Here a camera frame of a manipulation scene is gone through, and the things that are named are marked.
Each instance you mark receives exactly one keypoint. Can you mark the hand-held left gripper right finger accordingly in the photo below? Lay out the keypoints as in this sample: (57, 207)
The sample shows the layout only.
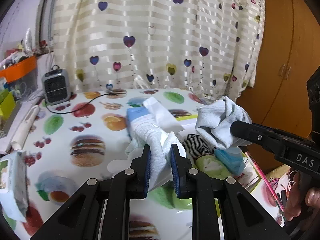
(175, 171)

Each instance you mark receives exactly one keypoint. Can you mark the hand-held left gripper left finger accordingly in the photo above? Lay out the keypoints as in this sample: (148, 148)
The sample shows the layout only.
(146, 171)

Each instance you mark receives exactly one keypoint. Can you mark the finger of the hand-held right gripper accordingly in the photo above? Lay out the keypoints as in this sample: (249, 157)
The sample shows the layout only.
(260, 135)

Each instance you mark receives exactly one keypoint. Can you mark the white ribbed sock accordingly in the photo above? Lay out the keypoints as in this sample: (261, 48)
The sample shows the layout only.
(160, 160)

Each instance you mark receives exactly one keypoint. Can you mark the black white striped cloth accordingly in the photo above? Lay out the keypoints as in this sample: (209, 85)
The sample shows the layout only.
(195, 145)

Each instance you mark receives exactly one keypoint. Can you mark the green rabbit print towel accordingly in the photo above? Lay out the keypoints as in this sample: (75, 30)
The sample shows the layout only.
(212, 166)

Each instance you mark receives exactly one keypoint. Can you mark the white sock bundle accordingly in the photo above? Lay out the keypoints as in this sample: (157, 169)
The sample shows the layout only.
(217, 122)

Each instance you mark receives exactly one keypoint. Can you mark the white box with green edge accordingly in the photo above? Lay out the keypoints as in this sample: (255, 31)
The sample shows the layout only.
(190, 125)

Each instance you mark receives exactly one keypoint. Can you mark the person's right hand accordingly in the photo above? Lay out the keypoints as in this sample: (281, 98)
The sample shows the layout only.
(293, 202)

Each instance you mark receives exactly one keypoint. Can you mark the light green jar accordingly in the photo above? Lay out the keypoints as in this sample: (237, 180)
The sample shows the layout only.
(162, 197)

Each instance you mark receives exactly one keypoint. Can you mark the blue white tissue pack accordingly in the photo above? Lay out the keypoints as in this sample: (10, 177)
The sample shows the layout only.
(140, 117)

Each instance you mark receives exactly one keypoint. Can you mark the grey space heater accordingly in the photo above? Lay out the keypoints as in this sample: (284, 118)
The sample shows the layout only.
(55, 85)

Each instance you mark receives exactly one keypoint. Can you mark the white rolling pin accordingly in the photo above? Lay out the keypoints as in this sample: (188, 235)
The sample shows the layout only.
(25, 127)

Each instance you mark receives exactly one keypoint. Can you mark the wet wipes pack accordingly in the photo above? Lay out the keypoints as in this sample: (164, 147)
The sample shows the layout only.
(12, 180)

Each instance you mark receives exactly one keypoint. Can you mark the heart print striped curtain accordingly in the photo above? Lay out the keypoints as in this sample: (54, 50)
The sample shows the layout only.
(162, 30)

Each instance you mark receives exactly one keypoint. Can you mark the green cardboard box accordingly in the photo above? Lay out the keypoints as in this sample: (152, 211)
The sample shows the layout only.
(7, 103)

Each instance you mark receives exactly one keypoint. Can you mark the clear bin with orange lid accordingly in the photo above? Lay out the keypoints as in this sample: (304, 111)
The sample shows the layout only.
(20, 67)

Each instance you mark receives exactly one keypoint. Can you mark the pile of small packets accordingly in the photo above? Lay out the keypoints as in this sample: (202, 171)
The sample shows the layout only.
(17, 56)

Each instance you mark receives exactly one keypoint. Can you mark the window frame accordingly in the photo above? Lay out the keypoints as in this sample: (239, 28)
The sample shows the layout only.
(46, 10)

